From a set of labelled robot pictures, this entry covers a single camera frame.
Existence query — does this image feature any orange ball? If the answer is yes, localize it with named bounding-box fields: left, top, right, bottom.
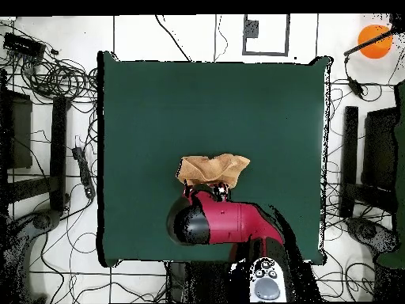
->
left=357, top=24, right=394, bottom=60

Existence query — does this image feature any grey stand base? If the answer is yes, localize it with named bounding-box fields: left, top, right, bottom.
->
left=345, top=216, right=400, bottom=256
left=0, top=208, right=62, bottom=303

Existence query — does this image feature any black electronics box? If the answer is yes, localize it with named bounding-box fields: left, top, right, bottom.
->
left=2, top=32, right=47, bottom=59

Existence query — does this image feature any dark green table cloth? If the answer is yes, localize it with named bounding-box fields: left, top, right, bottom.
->
left=97, top=50, right=331, bottom=268

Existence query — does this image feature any grey square tape outline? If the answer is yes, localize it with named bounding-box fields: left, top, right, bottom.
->
left=242, top=13, right=290, bottom=57

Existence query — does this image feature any black rod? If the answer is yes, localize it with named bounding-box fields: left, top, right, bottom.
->
left=343, top=26, right=405, bottom=57

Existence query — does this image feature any black power adapter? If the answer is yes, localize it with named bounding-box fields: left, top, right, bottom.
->
left=346, top=77, right=365, bottom=97

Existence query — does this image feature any yellow terry towel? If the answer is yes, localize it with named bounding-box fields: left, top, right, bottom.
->
left=176, top=153, right=252, bottom=190

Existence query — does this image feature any black stand bar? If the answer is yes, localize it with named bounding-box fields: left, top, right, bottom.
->
left=339, top=105, right=359, bottom=219
left=49, top=96, right=71, bottom=212

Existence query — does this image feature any black power strip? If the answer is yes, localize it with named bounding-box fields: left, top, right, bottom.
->
left=71, top=146, right=97, bottom=200

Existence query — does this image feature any dark flat panel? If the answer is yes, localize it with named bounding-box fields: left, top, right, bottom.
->
left=0, top=89, right=33, bottom=170
left=361, top=106, right=400, bottom=191

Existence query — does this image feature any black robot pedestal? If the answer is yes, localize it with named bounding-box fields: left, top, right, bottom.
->
left=165, top=260, right=233, bottom=303

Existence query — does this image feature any tangle of black cables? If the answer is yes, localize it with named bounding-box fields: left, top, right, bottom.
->
left=18, top=47, right=99, bottom=105

